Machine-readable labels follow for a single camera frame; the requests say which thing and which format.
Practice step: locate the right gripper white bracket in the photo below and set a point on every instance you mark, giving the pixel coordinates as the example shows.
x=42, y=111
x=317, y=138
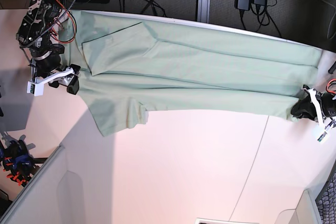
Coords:
x=70, y=80

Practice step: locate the clamps with orange handles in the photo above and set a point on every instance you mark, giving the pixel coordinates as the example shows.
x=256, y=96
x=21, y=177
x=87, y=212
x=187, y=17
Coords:
x=17, y=160

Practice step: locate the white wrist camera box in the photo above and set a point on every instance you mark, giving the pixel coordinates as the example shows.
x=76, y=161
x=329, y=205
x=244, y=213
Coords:
x=35, y=88

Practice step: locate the grey partition panel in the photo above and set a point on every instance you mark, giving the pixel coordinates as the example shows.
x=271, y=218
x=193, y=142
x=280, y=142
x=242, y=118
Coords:
x=53, y=195

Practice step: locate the left arm wrist camera box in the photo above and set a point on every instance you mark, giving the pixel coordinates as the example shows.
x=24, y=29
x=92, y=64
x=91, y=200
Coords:
x=322, y=135

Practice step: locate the patterned office chair seat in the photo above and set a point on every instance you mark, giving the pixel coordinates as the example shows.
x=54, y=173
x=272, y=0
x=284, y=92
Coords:
x=326, y=203

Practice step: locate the light green T-shirt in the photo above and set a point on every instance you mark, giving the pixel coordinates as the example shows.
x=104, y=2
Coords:
x=130, y=67

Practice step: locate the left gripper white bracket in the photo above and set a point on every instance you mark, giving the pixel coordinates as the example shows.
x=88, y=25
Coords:
x=316, y=106

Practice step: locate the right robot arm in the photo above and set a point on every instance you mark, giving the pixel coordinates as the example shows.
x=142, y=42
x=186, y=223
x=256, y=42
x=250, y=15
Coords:
x=38, y=36

